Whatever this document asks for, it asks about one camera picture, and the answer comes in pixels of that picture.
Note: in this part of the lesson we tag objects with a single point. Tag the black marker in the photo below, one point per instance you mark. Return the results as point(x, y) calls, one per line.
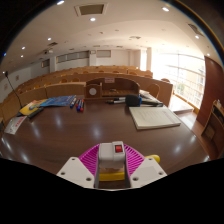
point(116, 100)

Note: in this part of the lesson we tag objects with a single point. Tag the slatted ceiling air vent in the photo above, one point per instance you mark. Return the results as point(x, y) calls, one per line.
point(195, 29)

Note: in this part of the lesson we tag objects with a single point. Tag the red capped marker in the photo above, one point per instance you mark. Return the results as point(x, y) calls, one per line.
point(82, 106)
point(77, 102)

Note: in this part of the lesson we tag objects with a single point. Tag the square ceiling air vent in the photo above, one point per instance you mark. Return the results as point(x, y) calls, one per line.
point(91, 9)

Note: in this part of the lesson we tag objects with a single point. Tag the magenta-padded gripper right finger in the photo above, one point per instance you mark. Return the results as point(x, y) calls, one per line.
point(146, 170)

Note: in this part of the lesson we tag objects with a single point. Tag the white and red leaflet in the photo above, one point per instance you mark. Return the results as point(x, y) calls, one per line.
point(14, 125)

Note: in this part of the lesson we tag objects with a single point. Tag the black remote control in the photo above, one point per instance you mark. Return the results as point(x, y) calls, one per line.
point(35, 112)

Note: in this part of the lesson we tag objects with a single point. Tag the white notebook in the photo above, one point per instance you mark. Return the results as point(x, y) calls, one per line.
point(153, 117)

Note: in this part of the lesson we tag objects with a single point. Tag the wooden shelf unit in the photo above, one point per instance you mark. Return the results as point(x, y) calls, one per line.
point(215, 130)

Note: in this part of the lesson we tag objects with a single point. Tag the wooden desk organizer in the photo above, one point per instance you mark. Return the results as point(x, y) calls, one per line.
point(111, 87)

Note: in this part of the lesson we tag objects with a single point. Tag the black gooseneck microphone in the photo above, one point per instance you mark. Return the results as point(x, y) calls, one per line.
point(13, 87)

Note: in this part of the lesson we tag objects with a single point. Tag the recessed ceiling lights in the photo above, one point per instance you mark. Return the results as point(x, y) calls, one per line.
point(92, 19)

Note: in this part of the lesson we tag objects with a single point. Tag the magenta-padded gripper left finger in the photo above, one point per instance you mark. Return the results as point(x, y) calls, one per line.
point(75, 170)

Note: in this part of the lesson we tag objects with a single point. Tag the black handheld microphone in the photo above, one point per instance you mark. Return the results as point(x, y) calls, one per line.
point(133, 100)

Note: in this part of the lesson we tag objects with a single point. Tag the rows of wooden auditorium seats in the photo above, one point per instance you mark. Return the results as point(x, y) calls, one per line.
point(76, 71)

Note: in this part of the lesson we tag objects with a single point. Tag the large bright window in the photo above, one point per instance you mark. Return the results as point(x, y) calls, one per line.
point(186, 76)

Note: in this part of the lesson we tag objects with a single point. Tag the wooden chair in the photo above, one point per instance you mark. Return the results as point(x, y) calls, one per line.
point(154, 90)

